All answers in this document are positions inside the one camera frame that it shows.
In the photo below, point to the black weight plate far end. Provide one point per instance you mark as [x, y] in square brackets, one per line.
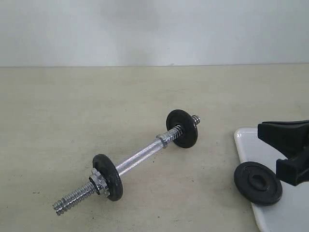
[182, 128]

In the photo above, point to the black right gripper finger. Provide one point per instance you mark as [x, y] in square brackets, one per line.
[294, 171]
[289, 138]

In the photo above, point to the chrome threaded dumbbell bar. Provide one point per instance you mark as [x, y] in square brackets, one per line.
[69, 201]

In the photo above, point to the white rectangular tray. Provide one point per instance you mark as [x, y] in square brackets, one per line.
[291, 212]

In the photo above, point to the chrome star collar nut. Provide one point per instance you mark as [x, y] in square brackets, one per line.
[99, 183]

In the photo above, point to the black weight plate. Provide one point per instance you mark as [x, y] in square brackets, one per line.
[257, 183]
[109, 172]

